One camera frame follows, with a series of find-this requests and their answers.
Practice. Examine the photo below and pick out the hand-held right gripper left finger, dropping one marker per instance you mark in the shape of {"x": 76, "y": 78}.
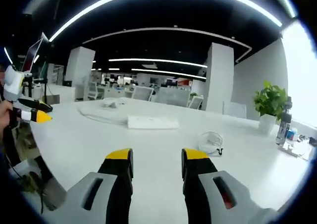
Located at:
{"x": 104, "y": 196}

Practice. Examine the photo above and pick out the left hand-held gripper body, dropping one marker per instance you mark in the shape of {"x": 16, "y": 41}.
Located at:
{"x": 13, "y": 84}

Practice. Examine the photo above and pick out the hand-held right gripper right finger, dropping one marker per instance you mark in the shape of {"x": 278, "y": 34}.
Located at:
{"x": 205, "y": 196}

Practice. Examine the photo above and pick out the white power strip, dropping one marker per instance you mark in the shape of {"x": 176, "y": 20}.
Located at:
{"x": 152, "y": 123}

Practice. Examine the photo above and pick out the white desk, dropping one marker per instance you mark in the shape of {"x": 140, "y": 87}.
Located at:
{"x": 153, "y": 142}

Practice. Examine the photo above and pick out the straight ceiling light strip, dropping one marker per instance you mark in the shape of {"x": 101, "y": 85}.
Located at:
{"x": 171, "y": 73}
{"x": 158, "y": 61}

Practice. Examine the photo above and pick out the person's left hand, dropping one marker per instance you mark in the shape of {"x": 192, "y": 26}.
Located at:
{"x": 5, "y": 113}

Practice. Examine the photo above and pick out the black stand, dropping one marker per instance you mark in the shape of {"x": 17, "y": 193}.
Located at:
{"x": 28, "y": 85}

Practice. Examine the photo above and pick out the tilted computer monitor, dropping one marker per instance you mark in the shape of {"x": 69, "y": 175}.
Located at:
{"x": 32, "y": 53}

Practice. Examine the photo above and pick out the white square pillar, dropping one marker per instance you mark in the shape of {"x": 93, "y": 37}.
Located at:
{"x": 219, "y": 77}
{"x": 79, "y": 65}

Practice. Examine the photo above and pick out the grey mesh office chair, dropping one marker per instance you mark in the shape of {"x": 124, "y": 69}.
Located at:
{"x": 172, "y": 97}
{"x": 143, "y": 93}
{"x": 196, "y": 102}
{"x": 95, "y": 90}

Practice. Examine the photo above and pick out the white chair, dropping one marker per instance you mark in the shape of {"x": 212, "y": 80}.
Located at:
{"x": 234, "y": 110}

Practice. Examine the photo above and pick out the white flat device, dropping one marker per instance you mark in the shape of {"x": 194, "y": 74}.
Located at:
{"x": 293, "y": 149}

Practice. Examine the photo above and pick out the blue box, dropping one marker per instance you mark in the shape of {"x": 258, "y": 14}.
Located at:
{"x": 293, "y": 134}

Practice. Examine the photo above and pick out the dark tall bottle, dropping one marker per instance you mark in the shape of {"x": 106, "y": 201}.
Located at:
{"x": 284, "y": 122}

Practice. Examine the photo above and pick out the potted green plant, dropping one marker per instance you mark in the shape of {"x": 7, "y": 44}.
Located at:
{"x": 268, "y": 105}

